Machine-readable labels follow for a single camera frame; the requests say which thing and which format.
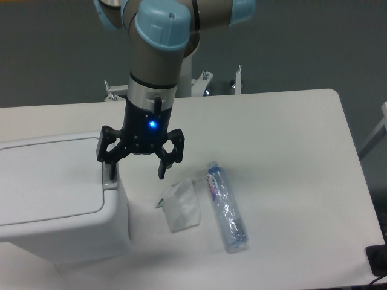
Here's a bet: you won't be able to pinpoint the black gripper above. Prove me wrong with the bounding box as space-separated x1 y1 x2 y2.
96 98 186 181

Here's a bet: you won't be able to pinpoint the grey lid push button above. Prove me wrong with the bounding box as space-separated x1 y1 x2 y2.
102 163 118 190

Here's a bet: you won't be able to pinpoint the white trash can lid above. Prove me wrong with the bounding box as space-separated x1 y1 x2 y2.
1 138 104 225

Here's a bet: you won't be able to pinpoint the white trash can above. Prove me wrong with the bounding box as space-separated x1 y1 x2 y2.
1 132 131 264

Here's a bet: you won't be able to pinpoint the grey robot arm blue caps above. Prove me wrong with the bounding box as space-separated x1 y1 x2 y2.
94 1 256 179

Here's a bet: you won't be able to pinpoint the crumpled clear plastic wrapper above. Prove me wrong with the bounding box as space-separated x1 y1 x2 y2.
155 178 201 233

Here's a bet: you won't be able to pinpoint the clear plastic water bottle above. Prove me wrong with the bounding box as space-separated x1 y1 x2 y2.
206 161 249 252

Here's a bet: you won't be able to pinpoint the white stand leg at right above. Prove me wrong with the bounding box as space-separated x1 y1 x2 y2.
358 102 386 160

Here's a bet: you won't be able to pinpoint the black device at table edge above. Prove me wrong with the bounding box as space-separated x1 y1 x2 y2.
365 245 386 276

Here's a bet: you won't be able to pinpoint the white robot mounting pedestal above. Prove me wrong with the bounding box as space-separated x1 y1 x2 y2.
175 56 192 98

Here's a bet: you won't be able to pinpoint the white metal base frame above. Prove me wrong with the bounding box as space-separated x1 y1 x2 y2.
104 64 244 102

